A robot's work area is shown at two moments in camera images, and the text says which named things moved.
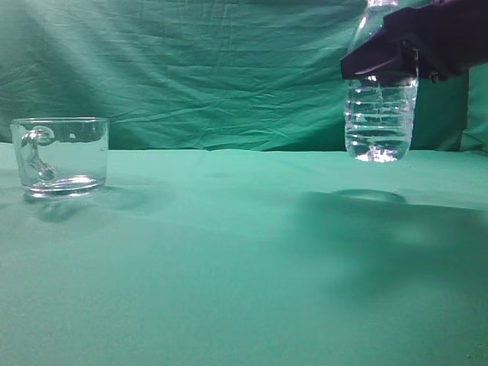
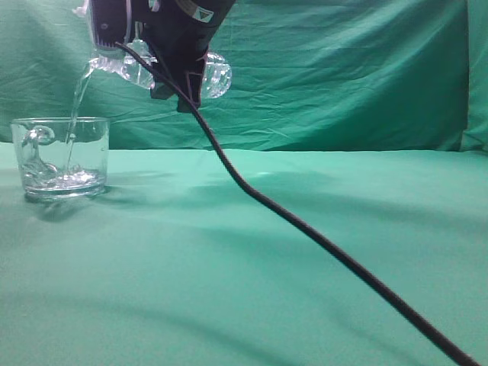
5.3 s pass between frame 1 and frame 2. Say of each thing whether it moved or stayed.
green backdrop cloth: stayed
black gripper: moved
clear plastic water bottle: moved
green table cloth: stayed
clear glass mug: stayed
